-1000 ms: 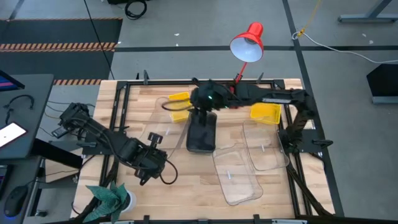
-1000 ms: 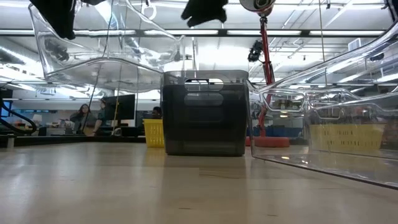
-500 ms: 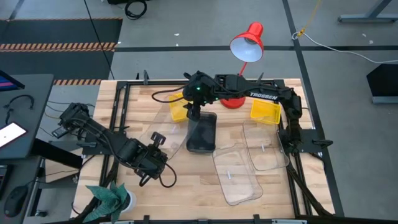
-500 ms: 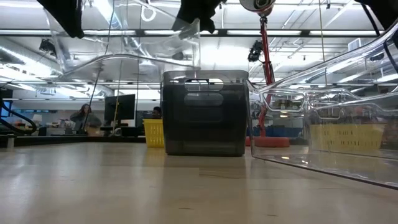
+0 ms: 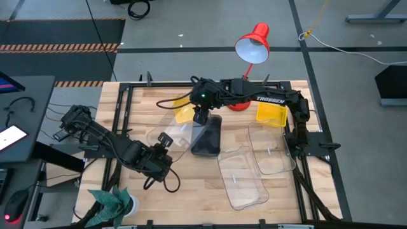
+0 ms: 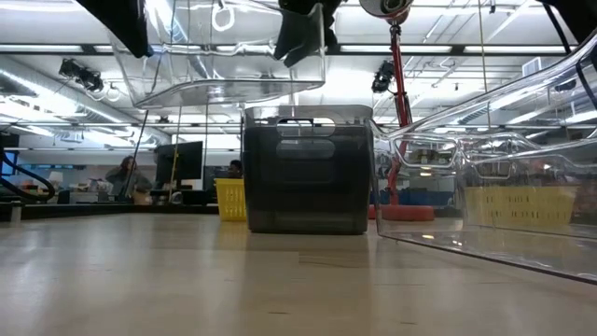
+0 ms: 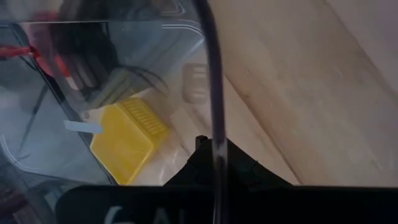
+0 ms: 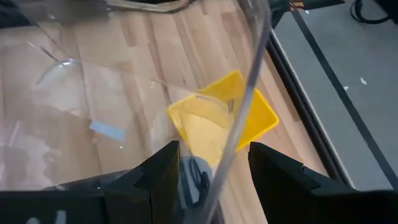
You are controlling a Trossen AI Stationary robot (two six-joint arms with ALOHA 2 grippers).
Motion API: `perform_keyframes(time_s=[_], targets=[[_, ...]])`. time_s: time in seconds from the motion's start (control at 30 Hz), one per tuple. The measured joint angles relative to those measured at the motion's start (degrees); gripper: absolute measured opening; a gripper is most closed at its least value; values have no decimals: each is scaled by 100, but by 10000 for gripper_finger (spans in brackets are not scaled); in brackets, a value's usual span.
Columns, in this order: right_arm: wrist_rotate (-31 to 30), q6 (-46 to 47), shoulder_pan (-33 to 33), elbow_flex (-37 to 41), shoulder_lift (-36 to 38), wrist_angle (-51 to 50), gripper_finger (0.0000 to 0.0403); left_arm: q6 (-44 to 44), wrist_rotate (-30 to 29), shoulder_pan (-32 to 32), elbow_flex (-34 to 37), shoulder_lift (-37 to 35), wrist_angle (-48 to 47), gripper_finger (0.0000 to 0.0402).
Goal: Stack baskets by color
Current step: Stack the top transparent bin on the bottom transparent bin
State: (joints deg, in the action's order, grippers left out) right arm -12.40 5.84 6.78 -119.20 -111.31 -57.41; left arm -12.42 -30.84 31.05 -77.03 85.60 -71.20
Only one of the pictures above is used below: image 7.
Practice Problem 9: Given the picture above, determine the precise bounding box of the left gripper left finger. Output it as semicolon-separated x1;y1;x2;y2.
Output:
164;135;217;187

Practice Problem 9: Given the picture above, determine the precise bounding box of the yellow slotted plastic basket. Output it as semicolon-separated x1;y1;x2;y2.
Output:
89;98;170;185

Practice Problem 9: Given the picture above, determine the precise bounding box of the red desk lamp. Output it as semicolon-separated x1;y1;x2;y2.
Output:
0;9;71;78

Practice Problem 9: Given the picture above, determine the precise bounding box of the clear plastic bin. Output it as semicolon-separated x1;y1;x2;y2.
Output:
0;0;228;224

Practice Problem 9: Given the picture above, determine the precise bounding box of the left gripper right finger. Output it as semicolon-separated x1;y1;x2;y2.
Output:
224;138;293;187

